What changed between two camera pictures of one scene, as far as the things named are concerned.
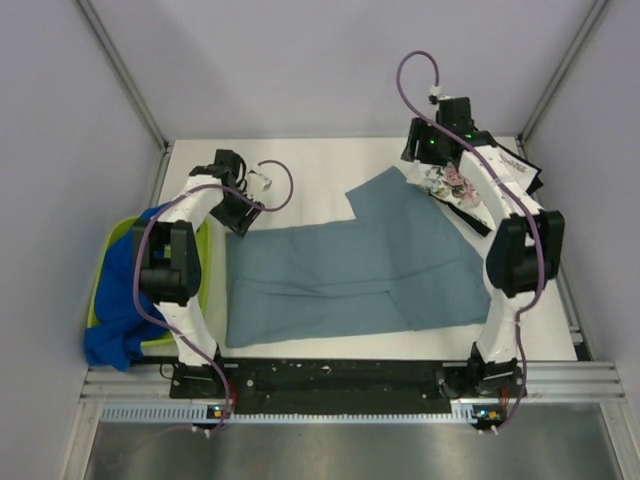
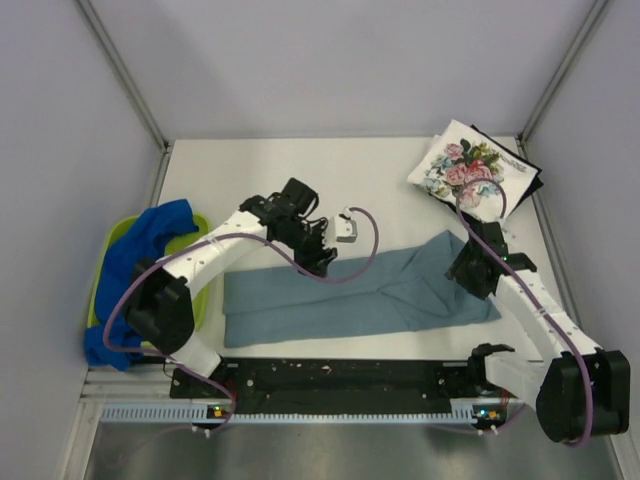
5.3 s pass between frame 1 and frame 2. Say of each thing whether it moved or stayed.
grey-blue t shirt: moved
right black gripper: moved
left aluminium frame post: stayed
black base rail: stayed
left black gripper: moved
